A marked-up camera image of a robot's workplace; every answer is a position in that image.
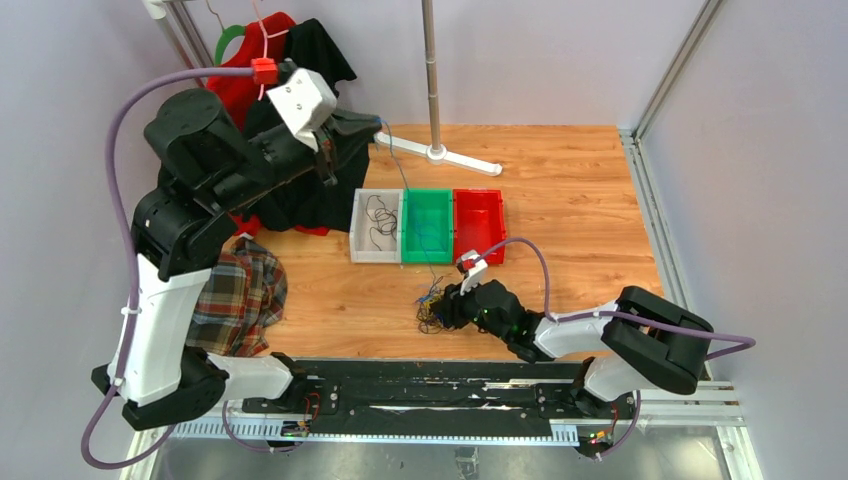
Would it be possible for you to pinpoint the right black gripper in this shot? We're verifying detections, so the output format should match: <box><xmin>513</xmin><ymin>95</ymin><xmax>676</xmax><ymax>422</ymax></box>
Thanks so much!
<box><xmin>430</xmin><ymin>275</ymin><xmax>511</xmax><ymax>343</ymax></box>

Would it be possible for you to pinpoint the coloured cable bundle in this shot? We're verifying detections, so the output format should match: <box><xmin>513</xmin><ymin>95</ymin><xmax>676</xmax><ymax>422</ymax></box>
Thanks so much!
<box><xmin>413</xmin><ymin>278</ymin><xmax>458</xmax><ymax>336</ymax></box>

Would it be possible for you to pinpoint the brown cable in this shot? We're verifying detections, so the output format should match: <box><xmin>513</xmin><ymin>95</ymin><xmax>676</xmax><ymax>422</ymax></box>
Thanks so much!
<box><xmin>362</xmin><ymin>193</ymin><xmax>400</xmax><ymax>253</ymax></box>

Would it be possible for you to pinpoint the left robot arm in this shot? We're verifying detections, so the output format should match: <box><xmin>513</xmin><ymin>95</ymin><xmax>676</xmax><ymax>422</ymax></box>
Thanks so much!
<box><xmin>92</xmin><ymin>88</ymin><xmax>381</xmax><ymax>431</ymax></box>

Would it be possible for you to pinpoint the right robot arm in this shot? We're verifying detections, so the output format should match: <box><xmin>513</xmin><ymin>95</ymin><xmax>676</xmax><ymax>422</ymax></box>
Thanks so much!
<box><xmin>428</xmin><ymin>280</ymin><xmax>714</xmax><ymax>417</ymax></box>

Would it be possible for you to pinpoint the black shirt on hanger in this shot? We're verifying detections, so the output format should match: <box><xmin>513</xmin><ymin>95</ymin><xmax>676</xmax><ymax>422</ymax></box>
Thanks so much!
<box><xmin>251</xmin><ymin>19</ymin><xmax>370</xmax><ymax>236</ymax></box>

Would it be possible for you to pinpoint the white stand with pole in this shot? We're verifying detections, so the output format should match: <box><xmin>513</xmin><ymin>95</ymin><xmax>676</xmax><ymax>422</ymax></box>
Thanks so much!
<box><xmin>375</xmin><ymin>0</ymin><xmax>503</xmax><ymax>177</ymax></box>

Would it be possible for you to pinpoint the red plastic bin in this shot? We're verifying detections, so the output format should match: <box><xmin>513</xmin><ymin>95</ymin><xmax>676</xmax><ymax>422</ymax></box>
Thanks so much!
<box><xmin>453</xmin><ymin>189</ymin><xmax>507</xmax><ymax>262</ymax></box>

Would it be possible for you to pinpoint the green plastic bin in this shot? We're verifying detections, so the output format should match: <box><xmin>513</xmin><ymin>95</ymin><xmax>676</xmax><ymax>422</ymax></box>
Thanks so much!
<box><xmin>400</xmin><ymin>188</ymin><xmax>454</xmax><ymax>264</ymax></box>

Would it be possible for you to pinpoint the white plastic bin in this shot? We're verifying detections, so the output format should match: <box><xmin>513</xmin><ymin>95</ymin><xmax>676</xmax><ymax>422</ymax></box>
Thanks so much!
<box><xmin>349</xmin><ymin>188</ymin><xmax>404</xmax><ymax>264</ymax></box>

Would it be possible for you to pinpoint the pink clothes hanger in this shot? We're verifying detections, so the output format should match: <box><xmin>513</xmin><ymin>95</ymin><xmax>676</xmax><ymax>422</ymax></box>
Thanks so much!
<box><xmin>250</xmin><ymin>0</ymin><xmax>293</xmax><ymax>102</ymax></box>

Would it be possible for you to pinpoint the red shirt on hanger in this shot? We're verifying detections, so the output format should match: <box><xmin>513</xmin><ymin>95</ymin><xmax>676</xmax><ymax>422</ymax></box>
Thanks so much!
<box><xmin>207</xmin><ymin>12</ymin><xmax>312</xmax><ymax>236</ymax></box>

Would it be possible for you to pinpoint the green clothes hanger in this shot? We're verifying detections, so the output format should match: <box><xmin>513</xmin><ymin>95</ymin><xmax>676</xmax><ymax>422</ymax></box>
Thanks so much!
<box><xmin>213</xmin><ymin>25</ymin><xmax>246</xmax><ymax>66</ymax></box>

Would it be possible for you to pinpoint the plaid flannel shirt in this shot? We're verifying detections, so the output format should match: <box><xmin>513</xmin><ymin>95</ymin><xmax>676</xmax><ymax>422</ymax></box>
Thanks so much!
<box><xmin>185</xmin><ymin>238</ymin><xmax>288</xmax><ymax>357</ymax></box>

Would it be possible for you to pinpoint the white clothes rack pole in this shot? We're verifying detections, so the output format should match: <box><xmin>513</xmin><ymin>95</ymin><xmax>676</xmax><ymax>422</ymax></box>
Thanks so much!
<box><xmin>141</xmin><ymin>0</ymin><xmax>214</xmax><ymax>69</ymax></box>

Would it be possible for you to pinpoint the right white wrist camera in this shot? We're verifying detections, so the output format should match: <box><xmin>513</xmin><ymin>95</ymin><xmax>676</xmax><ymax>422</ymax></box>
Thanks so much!
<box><xmin>456</xmin><ymin>250</ymin><xmax>488</xmax><ymax>295</ymax></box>

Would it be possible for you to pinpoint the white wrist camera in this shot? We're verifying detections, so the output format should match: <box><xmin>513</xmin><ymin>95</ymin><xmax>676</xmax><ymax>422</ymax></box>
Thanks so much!
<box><xmin>456</xmin><ymin>250</ymin><xmax>488</xmax><ymax>295</ymax></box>
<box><xmin>266</xmin><ymin>68</ymin><xmax>337</xmax><ymax>152</ymax></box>

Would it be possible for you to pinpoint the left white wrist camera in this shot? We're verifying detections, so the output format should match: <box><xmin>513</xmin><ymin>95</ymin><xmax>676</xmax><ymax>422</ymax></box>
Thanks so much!
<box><xmin>266</xmin><ymin>68</ymin><xmax>337</xmax><ymax>152</ymax></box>

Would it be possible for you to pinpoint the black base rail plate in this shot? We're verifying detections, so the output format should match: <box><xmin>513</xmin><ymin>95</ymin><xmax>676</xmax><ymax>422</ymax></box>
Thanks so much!
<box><xmin>233</xmin><ymin>359</ymin><xmax>635</xmax><ymax>443</ymax></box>

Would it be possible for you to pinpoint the aluminium corner frame post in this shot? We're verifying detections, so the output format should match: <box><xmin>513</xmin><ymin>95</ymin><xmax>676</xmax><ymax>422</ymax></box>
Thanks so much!
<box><xmin>632</xmin><ymin>0</ymin><xmax>725</xmax><ymax>143</ymax></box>

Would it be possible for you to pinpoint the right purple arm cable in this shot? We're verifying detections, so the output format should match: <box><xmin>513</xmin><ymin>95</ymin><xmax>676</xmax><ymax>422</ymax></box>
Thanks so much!
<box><xmin>457</xmin><ymin>237</ymin><xmax>757</xmax><ymax>460</ymax></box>

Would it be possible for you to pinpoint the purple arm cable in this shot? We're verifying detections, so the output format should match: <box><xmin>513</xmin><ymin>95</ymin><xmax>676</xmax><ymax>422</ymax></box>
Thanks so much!
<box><xmin>457</xmin><ymin>237</ymin><xmax>757</xmax><ymax>460</ymax></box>
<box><xmin>80</xmin><ymin>58</ymin><xmax>280</xmax><ymax>472</ymax></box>

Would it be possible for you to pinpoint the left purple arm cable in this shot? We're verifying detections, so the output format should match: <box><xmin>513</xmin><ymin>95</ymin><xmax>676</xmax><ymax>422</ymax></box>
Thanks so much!
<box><xmin>80</xmin><ymin>58</ymin><xmax>280</xmax><ymax>472</ymax></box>

